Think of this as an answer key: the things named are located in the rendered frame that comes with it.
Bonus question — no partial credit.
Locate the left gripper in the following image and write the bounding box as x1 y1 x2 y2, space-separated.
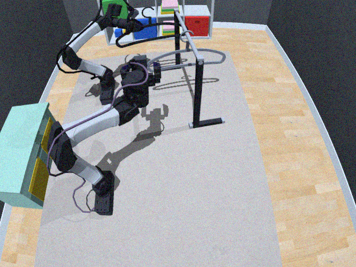
117 18 145 33

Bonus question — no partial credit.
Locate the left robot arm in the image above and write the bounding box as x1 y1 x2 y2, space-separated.
61 4 139 101

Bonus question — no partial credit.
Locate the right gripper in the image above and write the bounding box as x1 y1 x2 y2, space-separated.
120 62 161 89

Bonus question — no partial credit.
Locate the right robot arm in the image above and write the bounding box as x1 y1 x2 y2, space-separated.
47 60 149 213

